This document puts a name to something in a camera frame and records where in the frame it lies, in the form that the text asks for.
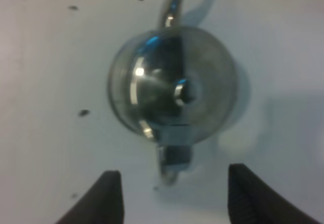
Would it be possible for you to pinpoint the stainless steel teapot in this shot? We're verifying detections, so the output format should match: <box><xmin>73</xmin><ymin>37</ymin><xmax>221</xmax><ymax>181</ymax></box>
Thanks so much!
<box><xmin>107</xmin><ymin>0</ymin><xmax>238</xmax><ymax>185</ymax></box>

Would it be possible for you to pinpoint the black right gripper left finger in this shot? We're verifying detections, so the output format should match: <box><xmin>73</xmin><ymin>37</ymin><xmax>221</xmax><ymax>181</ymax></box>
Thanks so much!
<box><xmin>57</xmin><ymin>171</ymin><xmax>125</xmax><ymax>224</ymax></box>

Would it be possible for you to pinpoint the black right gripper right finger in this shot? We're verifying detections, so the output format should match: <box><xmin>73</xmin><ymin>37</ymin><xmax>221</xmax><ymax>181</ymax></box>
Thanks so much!
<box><xmin>227</xmin><ymin>164</ymin><xmax>319</xmax><ymax>223</ymax></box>

